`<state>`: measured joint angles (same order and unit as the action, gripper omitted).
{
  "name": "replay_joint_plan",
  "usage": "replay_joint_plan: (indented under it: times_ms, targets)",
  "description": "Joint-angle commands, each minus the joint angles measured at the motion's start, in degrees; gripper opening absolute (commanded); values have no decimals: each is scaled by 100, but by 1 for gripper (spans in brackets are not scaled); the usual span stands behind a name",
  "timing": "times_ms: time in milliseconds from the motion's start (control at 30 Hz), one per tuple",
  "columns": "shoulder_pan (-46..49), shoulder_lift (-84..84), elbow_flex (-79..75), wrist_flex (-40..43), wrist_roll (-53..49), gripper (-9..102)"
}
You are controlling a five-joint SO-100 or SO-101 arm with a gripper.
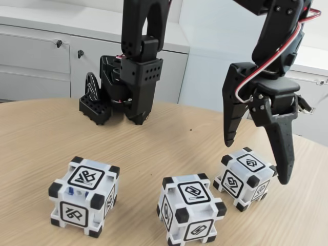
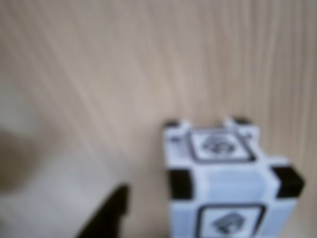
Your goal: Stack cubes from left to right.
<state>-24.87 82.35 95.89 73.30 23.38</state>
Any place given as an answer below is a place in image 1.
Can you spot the white cube with diamond glyph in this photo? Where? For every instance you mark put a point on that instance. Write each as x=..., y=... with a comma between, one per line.
x=249, y=162

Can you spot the white cube with lightning glyph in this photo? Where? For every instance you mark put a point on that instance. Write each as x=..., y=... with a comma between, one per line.
x=194, y=193

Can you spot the small white drawer cabinet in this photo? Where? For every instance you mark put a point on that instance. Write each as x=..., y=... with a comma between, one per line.
x=315, y=123

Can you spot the silver cabinet lock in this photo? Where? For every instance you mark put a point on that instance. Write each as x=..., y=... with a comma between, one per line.
x=320, y=82

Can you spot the black round clamp knob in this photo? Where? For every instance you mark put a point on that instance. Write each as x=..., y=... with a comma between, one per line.
x=91, y=87

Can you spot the black cabinet lock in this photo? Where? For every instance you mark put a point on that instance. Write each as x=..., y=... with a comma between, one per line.
x=80, y=53
x=59, y=43

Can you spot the white cube with angular glyph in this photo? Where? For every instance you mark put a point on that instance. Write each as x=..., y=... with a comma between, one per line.
x=84, y=176

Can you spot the long white cabinet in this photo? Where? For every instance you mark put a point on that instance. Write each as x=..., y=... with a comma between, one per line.
x=33, y=64

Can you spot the gripper camera module with mount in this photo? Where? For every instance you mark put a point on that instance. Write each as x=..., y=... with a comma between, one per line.
x=305, y=105

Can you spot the grey metal post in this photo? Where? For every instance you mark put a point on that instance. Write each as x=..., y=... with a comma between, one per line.
x=258, y=38

